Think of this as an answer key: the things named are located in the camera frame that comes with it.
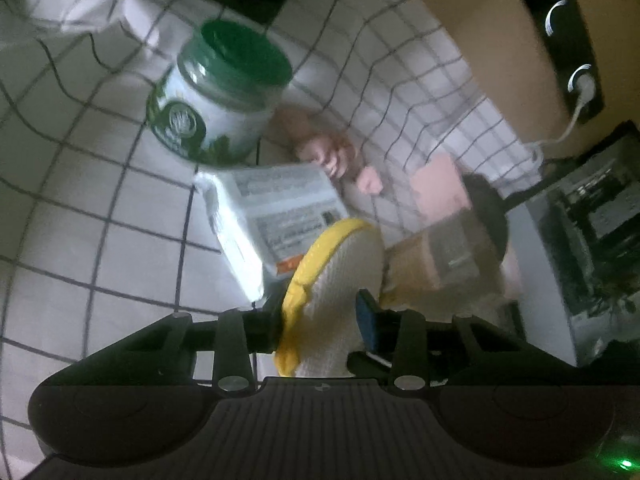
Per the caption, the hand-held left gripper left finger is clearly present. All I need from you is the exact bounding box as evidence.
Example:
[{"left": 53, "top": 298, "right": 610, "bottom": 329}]
[{"left": 44, "top": 305, "right": 284, "bottom": 394}]

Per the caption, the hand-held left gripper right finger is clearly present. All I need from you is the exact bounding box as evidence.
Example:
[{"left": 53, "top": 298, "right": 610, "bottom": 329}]
[{"left": 346, "top": 289, "right": 597, "bottom": 394}]

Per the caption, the round yellow-rimmed white pad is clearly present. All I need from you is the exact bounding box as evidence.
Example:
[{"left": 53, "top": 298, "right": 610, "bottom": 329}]
[{"left": 273, "top": 217, "right": 386, "bottom": 379}]

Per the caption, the pink cardboard box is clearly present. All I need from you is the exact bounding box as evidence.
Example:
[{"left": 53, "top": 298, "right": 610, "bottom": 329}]
[{"left": 387, "top": 152, "right": 524, "bottom": 312}]

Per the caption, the small pink soft toy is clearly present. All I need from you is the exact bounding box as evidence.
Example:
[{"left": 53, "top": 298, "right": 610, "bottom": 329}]
[{"left": 291, "top": 131, "right": 384, "bottom": 197}]

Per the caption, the white printed carton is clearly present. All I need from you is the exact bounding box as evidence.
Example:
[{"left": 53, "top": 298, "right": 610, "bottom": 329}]
[{"left": 193, "top": 162, "right": 352, "bottom": 303}]

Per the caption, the black-checked white tablecloth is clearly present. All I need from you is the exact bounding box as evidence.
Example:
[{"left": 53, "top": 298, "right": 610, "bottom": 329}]
[{"left": 0, "top": 0, "right": 543, "bottom": 461}]

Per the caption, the dark glossy screen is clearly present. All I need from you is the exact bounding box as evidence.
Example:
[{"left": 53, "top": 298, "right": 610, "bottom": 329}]
[{"left": 514, "top": 120, "right": 640, "bottom": 367}]

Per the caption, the green-lidded jar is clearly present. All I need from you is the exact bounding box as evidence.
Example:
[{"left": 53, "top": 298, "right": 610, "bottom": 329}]
[{"left": 146, "top": 19, "right": 294, "bottom": 167}]

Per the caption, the white cable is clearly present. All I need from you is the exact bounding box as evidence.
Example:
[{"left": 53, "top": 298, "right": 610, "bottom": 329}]
[{"left": 525, "top": 63, "right": 599, "bottom": 159}]

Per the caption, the black wall panel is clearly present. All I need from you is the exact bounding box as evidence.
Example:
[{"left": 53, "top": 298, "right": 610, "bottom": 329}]
[{"left": 529, "top": 0, "right": 609, "bottom": 124}]

